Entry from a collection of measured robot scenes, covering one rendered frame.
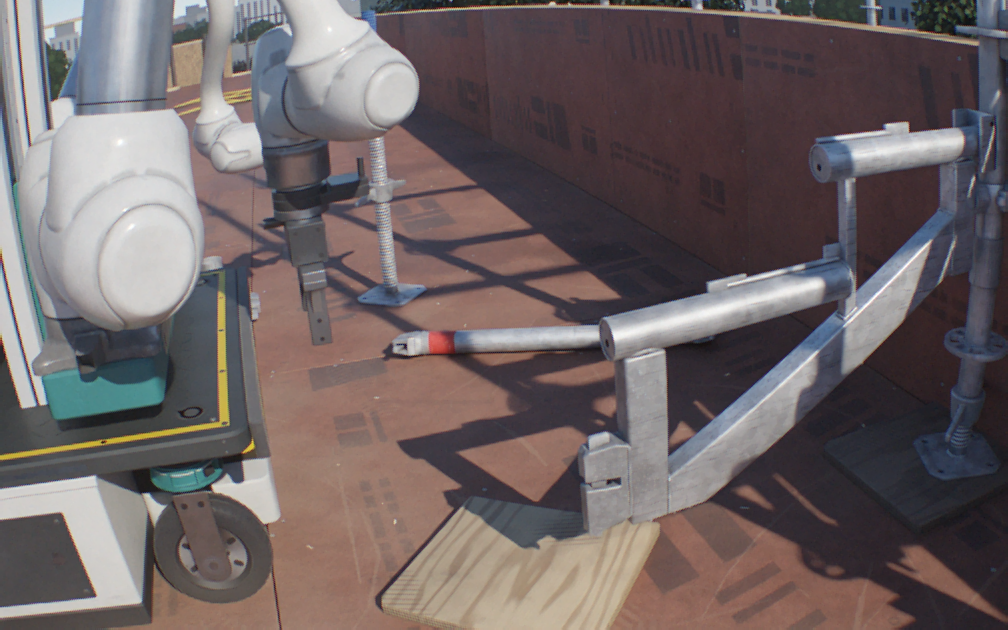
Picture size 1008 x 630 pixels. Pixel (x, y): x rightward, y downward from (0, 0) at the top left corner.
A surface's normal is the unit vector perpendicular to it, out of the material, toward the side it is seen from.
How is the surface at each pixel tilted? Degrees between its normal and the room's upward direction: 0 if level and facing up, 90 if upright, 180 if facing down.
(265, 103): 92
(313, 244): 90
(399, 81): 99
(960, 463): 0
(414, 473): 0
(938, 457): 0
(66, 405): 90
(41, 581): 90
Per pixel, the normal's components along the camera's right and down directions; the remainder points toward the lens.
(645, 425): 0.29, 0.30
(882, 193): -0.95, 0.16
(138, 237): 0.68, 0.36
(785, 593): -0.07, -0.94
